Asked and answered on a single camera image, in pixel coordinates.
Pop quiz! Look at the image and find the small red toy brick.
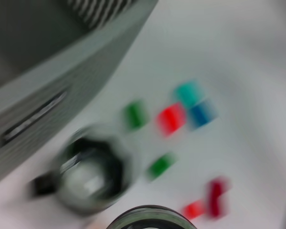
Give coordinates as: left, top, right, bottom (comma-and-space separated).
182, 199, 208, 220

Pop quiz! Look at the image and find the teal flat toy brick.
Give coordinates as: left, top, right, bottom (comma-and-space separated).
173, 80, 205, 109

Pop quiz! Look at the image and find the grey-green perforated storage basket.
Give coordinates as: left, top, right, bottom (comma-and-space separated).
0, 0, 159, 189

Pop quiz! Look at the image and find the red-orange wedge toy brick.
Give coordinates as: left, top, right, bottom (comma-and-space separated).
155, 102, 188, 138

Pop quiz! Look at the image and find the dark red long toy brick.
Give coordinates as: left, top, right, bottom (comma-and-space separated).
206, 176, 231, 218

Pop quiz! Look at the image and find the blue flat toy brick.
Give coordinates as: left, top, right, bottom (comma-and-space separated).
187, 99, 219, 131

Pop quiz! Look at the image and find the glass teacup with black sleeve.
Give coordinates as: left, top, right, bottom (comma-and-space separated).
107, 205, 197, 229
28, 127, 136, 217

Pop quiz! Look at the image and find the green toy brick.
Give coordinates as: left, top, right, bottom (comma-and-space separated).
123, 99, 150, 131
145, 152, 179, 182

